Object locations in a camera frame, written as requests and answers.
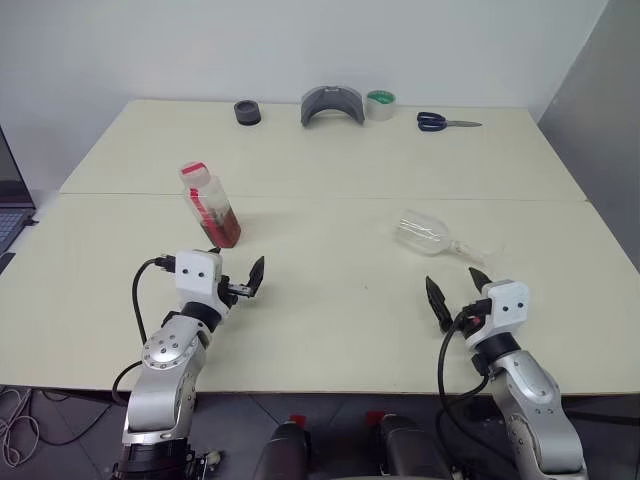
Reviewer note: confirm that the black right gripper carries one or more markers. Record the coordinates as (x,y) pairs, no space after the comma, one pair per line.
(472,315)

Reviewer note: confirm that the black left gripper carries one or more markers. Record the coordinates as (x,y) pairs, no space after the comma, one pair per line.
(230,291)

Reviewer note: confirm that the clear plastic bottle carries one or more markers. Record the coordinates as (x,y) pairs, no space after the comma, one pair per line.
(420,232)

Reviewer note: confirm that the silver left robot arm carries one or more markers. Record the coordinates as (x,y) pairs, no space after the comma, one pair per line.
(160,355)

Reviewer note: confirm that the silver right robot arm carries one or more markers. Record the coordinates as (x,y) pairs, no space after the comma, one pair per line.
(535,395)

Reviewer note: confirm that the red-capped bottle with red contents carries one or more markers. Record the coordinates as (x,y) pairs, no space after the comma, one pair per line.
(215,210)

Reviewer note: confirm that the red tab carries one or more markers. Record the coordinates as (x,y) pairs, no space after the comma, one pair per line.
(375,417)
(298,420)

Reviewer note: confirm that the dark rounded shape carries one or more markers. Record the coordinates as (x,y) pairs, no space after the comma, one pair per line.
(285,452)
(407,450)

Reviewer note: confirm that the grey curved plastic piece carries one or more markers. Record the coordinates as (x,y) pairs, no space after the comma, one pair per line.
(312,107)

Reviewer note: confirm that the clear tape roll green core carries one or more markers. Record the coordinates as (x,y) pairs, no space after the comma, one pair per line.
(381,107)

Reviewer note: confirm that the grey partition panel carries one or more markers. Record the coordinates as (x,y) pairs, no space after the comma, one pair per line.
(600,125)

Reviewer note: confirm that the grey laptop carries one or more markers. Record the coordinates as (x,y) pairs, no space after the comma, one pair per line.
(10,200)

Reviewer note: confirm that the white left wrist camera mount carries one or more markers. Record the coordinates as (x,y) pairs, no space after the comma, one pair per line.
(197,275)

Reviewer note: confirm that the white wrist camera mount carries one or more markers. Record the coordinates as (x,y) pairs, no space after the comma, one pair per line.
(197,275)
(507,302)

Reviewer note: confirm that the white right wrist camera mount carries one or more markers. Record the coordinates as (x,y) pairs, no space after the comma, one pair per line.
(507,302)

